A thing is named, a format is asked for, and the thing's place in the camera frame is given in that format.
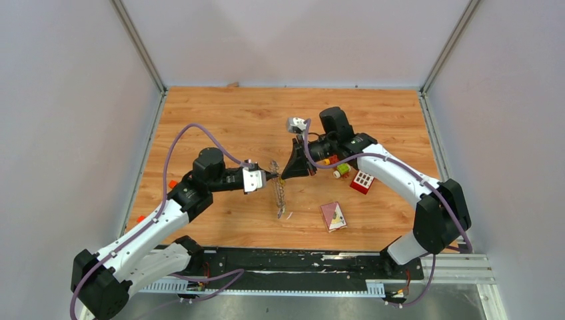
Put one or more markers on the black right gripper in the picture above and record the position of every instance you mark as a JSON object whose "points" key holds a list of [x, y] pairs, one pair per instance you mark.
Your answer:
{"points": [[297, 164]]}

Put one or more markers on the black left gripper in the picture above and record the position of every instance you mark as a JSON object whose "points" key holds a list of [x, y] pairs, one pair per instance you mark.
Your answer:
{"points": [[266, 175]]}

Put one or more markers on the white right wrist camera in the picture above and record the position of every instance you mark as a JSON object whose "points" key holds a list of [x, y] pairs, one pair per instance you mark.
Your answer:
{"points": [[295, 125]]}

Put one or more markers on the toy brick car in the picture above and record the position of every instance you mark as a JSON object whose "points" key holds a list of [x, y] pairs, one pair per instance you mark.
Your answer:
{"points": [[340, 171]]}

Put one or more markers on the playing card box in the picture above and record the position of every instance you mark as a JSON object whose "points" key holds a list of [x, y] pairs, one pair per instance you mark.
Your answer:
{"points": [[333, 217]]}

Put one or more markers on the aluminium frame rail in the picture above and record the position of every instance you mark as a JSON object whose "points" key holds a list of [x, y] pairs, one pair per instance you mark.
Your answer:
{"points": [[451, 268]]}

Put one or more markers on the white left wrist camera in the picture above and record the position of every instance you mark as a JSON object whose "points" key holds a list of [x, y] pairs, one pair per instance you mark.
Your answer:
{"points": [[253, 180]]}

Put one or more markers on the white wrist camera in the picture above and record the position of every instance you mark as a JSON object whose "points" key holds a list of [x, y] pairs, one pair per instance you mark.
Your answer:
{"points": [[295, 125], [253, 180]]}

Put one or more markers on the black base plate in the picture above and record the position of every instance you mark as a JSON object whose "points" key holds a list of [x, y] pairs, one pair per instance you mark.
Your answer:
{"points": [[301, 270]]}

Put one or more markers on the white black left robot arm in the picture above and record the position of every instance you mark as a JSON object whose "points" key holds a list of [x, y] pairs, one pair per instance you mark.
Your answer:
{"points": [[104, 281]]}

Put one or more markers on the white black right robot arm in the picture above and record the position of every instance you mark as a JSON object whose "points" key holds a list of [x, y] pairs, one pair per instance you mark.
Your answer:
{"points": [[440, 211]]}

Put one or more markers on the red white toy brick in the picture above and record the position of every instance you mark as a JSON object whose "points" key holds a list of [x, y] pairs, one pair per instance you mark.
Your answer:
{"points": [[362, 182]]}

